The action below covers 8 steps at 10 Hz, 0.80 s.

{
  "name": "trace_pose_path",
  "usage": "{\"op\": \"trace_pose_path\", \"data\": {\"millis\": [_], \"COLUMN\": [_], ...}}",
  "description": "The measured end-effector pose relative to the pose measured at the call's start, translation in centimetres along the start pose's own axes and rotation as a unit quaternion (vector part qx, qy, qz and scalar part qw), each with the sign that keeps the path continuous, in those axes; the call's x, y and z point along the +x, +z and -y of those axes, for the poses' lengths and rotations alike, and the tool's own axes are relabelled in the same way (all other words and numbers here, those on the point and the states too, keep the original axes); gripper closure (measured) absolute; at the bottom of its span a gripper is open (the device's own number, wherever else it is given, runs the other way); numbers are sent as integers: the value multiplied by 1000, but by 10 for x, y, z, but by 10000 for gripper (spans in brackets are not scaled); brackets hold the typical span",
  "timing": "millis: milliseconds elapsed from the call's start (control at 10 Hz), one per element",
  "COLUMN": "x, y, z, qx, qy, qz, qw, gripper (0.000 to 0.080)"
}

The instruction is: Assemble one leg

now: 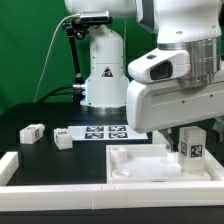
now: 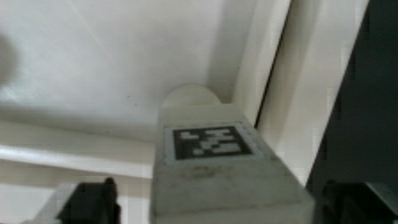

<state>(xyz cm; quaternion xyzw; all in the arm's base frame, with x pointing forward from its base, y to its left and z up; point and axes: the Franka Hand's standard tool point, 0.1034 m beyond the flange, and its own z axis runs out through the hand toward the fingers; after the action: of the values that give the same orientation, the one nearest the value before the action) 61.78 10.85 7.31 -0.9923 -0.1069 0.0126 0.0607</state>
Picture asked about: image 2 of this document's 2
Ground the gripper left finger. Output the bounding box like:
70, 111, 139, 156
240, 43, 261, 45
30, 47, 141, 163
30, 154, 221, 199
23, 177, 123, 224

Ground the white square table top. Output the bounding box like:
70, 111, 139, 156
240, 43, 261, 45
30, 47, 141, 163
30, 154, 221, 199
0, 0, 370, 224

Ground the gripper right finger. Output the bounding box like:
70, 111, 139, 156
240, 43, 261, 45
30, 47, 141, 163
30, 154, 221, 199
313, 180, 398, 224

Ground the white leg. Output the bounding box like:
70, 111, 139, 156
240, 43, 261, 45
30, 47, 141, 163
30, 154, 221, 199
150, 85, 315, 224

